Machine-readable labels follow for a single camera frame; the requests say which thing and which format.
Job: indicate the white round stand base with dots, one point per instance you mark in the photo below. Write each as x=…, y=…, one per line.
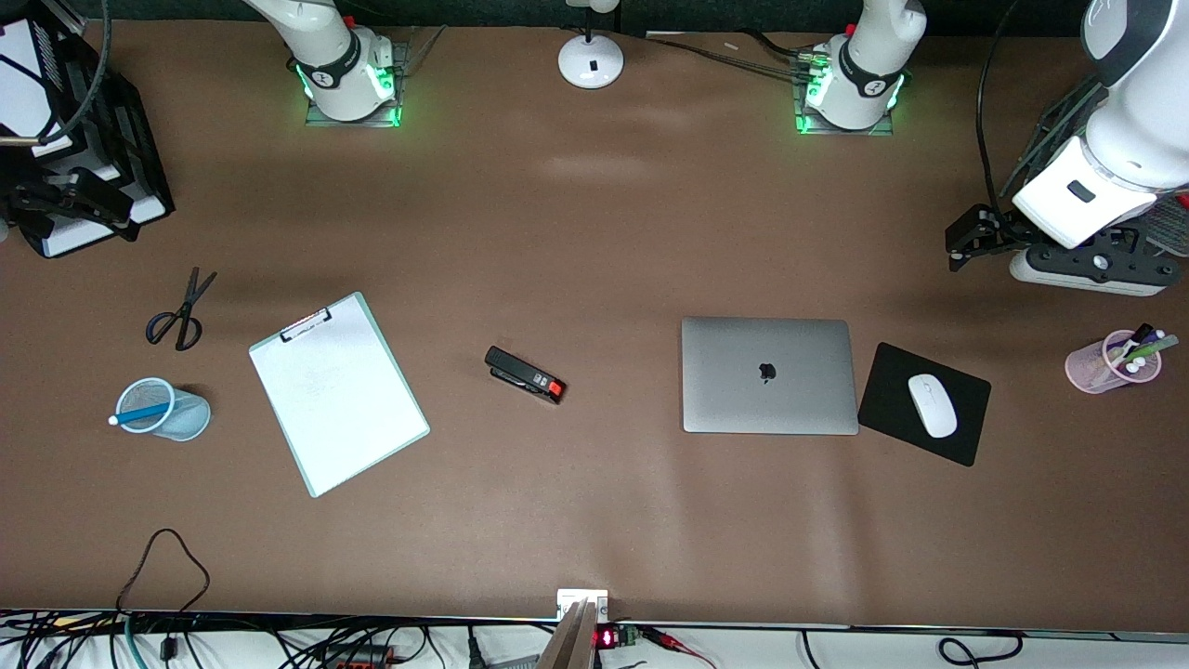
x=591, y=63

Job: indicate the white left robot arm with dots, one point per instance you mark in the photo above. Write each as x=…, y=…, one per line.
x=1124, y=139

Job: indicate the black scissors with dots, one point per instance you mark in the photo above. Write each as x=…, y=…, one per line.
x=186, y=316

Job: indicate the white computer mouse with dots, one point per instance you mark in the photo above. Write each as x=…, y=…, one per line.
x=932, y=404

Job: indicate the black mouse pad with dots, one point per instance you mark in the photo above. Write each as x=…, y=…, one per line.
x=892, y=400

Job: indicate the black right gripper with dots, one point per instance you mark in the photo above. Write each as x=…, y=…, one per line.
x=30, y=198

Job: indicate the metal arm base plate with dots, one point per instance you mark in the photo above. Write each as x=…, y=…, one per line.
x=882, y=130
x=316, y=119

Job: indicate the red power strip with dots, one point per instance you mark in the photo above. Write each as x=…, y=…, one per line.
x=362, y=660

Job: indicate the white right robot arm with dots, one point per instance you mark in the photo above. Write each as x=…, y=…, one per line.
x=344, y=65

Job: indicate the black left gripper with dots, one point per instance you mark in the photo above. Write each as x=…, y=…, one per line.
x=1000, y=229

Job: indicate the grey camera mount beam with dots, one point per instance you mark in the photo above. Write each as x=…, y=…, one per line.
x=571, y=641

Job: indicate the white mounting bracket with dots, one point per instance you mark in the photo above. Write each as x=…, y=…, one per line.
x=581, y=595

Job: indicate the black stapler red tip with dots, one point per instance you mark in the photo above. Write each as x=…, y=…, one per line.
x=520, y=372

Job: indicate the black purple marker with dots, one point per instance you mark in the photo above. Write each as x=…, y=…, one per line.
x=1141, y=333

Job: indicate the light blue mesh pen cup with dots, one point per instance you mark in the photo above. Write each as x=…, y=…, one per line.
x=186, y=418

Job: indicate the green marker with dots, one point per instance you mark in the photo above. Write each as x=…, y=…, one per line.
x=1156, y=348

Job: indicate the pink mesh pen cup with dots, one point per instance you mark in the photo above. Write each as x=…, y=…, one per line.
x=1087, y=367

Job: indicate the blue marker white cap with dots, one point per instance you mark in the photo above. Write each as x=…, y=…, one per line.
x=144, y=413

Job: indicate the black stacked letter tray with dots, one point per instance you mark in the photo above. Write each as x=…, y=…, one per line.
x=130, y=130

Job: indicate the white paper sheet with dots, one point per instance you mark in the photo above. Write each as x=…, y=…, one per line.
x=344, y=409
x=93, y=240
x=19, y=84

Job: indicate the circuit board red display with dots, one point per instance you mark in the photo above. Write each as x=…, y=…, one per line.
x=618, y=637

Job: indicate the mint green clipboard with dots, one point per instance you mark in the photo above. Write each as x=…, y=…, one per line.
x=424, y=428

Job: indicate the silver laptop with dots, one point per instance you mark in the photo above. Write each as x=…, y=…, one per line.
x=743, y=400

